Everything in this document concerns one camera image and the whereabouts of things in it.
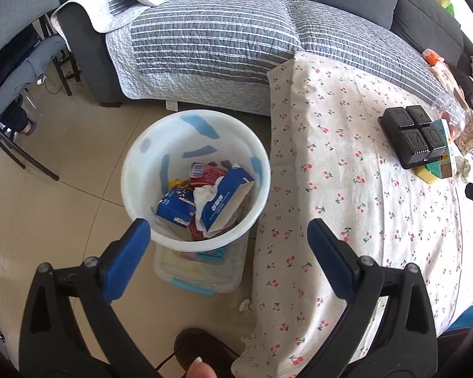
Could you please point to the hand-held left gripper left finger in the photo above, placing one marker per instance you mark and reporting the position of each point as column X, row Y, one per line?
column 124, row 260

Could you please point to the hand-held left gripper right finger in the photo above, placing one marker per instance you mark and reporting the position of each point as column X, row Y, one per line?
column 331, row 256

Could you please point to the small blue carton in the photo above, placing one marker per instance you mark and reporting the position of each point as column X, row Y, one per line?
column 175, row 206

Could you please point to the yellow snack bag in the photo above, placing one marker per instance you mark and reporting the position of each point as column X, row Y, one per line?
column 177, row 184

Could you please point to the large white tissue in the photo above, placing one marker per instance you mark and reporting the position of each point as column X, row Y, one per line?
column 205, row 197

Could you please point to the blue and white box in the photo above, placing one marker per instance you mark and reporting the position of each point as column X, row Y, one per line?
column 224, row 199

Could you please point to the white bin with blue marks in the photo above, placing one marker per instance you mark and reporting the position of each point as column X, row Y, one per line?
column 154, row 134

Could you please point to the person's left hand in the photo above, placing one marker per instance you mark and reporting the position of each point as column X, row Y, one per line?
column 201, row 370

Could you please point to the small crumpled tissue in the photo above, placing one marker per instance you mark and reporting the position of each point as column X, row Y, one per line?
column 463, row 165

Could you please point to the teal and white carton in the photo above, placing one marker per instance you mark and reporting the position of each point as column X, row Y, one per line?
column 445, row 157

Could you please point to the clear jar with snack sticks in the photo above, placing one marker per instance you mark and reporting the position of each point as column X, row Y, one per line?
column 470, row 136

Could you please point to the clear storage box blue latches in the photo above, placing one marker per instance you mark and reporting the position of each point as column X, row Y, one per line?
column 197, row 275

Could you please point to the black plastic tray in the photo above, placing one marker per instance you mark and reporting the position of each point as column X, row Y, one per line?
column 409, row 138

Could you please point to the clear jar with fruit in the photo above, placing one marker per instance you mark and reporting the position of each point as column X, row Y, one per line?
column 449, row 106

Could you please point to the paper scrap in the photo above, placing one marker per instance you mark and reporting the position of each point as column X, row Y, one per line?
column 246, row 306

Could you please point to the beige packet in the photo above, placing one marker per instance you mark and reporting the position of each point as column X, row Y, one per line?
column 445, row 76

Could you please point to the blue plastic box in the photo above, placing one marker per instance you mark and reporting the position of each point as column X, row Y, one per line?
column 466, row 315

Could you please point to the orange packet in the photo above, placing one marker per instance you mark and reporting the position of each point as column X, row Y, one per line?
column 433, row 57

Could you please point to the grey striped quilt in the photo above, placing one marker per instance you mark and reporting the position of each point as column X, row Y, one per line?
column 201, row 39

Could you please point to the grey padded chair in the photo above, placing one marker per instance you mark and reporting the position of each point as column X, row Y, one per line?
column 16, row 0

